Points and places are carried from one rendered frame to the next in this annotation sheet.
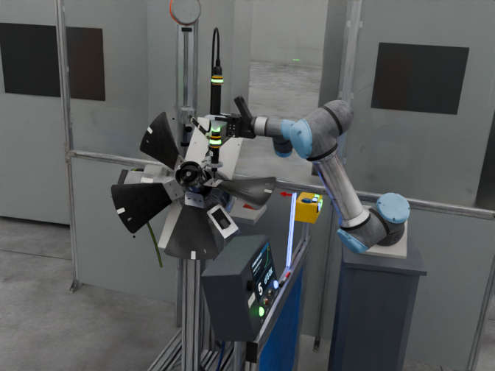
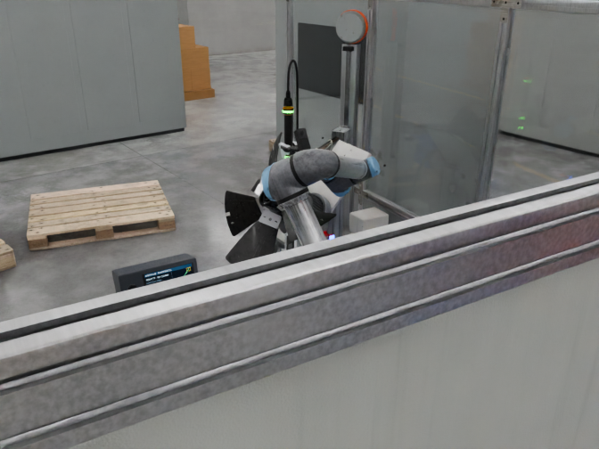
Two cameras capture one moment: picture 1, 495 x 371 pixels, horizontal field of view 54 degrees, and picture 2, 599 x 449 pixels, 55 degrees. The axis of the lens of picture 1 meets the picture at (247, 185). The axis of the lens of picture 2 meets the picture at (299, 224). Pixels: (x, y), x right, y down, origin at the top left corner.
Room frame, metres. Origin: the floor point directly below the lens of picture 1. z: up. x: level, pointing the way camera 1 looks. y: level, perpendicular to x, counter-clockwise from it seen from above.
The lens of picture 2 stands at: (0.29, -1.49, 2.14)
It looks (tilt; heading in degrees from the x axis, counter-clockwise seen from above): 24 degrees down; 43
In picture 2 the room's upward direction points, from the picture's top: straight up
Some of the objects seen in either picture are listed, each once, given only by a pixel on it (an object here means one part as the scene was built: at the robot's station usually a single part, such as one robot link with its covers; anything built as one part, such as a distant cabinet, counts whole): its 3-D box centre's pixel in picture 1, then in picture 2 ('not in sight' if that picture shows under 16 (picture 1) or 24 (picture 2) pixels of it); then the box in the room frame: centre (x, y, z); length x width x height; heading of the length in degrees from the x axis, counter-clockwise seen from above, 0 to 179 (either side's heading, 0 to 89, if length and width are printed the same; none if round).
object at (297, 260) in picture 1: (284, 286); not in sight; (1.77, -0.17, 0.82); 0.90 x 0.04 x 0.08; 163
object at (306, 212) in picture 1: (308, 208); not in sight; (2.15, -0.29, 1.02); 0.16 x 0.10 x 0.11; 163
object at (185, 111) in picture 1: (187, 115); (341, 135); (2.56, 0.34, 1.35); 0.10 x 0.07 x 0.09; 18
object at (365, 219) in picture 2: not in sight; (366, 221); (2.58, 0.16, 0.92); 0.17 x 0.16 x 0.11; 163
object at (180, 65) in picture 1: (183, 190); (344, 209); (2.65, 0.37, 0.90); 0.08 x 0.06 x 1.80; 108
